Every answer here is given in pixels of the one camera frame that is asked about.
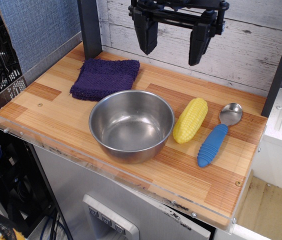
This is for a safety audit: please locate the yellow black object corner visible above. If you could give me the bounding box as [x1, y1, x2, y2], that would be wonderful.
[0, 223, 26, 240]

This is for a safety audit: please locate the silver toy fridge cabinet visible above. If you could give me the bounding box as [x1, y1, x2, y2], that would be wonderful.
[34, 146, 216, 240]

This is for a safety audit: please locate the silver metal pot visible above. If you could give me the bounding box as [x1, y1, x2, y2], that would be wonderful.
[89, 90, 175, 164]

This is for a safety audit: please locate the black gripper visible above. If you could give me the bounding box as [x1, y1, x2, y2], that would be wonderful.
[128, 0, 230, 66]

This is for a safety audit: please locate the purple rag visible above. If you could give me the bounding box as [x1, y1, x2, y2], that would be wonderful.
[69, 58, 140, 102]

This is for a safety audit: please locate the blue handled metal spoon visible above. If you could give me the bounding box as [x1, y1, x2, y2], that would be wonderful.
[197, 103, 243, 168]

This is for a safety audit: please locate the yellow plastic corn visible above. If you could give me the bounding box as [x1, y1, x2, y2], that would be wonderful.
[172, 98, 208, 144]

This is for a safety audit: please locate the clear acrylic table guard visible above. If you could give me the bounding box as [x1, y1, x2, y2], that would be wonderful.
[0, 43, 267, 231]

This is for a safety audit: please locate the black metal post left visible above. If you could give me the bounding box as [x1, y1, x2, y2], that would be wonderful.
[77, 0, 103, 60]

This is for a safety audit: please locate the blue fabric partition panel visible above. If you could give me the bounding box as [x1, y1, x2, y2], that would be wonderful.
[0, 0, 81, 73]

